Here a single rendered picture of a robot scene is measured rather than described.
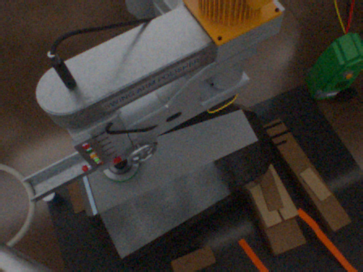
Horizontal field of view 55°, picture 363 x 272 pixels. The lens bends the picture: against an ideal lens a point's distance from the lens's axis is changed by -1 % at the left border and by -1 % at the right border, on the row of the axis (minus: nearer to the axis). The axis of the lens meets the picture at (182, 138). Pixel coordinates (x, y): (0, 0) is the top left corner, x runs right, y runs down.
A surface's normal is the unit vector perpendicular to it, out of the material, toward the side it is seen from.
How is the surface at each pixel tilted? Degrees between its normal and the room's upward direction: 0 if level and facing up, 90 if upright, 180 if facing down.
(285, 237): 0
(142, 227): 45
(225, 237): 0
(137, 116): 4
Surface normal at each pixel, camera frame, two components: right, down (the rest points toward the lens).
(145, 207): 0.26, 0.29
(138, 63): -0.05, -0.40
